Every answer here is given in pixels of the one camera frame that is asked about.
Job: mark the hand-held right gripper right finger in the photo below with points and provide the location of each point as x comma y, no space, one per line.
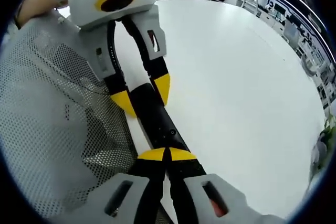
210,197

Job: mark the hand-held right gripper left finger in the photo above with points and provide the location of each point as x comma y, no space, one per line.
118,195

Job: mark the black remote control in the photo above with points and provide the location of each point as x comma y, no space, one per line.
157,119

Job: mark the person's left hand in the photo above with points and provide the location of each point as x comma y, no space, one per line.
36,3

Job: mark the green potted plant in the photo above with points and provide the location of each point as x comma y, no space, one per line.
328,127

